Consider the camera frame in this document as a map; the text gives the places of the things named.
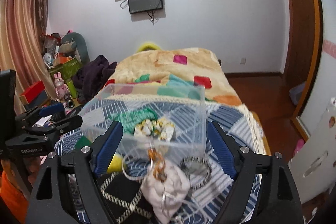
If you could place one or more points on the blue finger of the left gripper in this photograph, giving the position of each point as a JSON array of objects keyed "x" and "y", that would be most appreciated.
[{"x": 57, "y": 108}]

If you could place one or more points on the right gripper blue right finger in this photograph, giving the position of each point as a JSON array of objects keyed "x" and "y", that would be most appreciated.
[{"x": 226, "y": 149}]

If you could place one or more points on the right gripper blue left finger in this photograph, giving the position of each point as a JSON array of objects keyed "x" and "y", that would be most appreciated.
[{"x": 104, "y": 148}]

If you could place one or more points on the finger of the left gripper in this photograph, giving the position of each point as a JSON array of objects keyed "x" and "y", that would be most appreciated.
[{"x": 66, "y": 125}]

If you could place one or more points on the yellow felt ball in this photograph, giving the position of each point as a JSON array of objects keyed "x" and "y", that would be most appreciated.
[{"x": 116, "y": 164}]

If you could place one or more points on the green knitted glove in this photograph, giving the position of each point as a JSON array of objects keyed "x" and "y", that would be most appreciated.
[{"x": 130, "y": 119}]

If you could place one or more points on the black beret with chain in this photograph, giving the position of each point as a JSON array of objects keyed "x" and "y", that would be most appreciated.
[{"x": 125, "y": 199}]

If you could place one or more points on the floral fabric scrunchie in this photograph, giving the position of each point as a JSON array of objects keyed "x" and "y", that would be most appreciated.
[{"x": 161, "y": 129}]

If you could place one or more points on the white drawstring pouch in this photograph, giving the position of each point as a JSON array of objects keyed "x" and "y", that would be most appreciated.
[{"x": 166, "y": 197}]

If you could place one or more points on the red box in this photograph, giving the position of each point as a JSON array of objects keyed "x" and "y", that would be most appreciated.
[{"x": 32, "y": 92}]

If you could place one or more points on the pink rabbit toy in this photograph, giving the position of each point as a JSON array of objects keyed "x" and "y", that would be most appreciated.
[{"x": 61, "y": 87}]

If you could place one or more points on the green cardboard box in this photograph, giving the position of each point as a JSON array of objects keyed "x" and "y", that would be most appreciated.
[{"x": 67, "y": 70}]

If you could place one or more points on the dark purple blanket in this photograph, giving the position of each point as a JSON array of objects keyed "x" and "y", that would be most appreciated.
[{"x": 92, "y": 77}]

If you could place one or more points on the blue patterned bed cover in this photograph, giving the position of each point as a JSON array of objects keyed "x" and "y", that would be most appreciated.
[{"x": 238, "y": 122}]

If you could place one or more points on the clear plastic storage box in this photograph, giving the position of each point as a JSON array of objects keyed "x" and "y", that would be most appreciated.
[{"x": 174, "y": 150}]

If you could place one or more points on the grey plush toy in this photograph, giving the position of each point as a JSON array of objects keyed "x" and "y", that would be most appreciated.
[{"x": 74, "y": 44}]

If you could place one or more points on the colourful fleece blanket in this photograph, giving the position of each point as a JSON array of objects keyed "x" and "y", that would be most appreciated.
[{"x": 190, "y": 66}]

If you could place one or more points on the white suitcase with stickers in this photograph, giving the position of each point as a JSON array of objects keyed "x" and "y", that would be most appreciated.
[{"x": 313, "y": 166}]

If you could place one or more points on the yellow plush behind bed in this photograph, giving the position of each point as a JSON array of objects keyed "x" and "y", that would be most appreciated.
[{"x": 148, "y": 46}]

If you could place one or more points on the striped brown curtain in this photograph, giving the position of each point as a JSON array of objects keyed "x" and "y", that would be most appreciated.
[{"x": 21, "y": 47}]

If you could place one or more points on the wooden wardrobe door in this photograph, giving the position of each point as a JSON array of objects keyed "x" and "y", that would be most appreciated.
[{"x": 305, "y": 47}]

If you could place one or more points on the small black wall monitor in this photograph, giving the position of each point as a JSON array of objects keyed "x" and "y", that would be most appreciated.
[{"x": 137, "y": 6}]

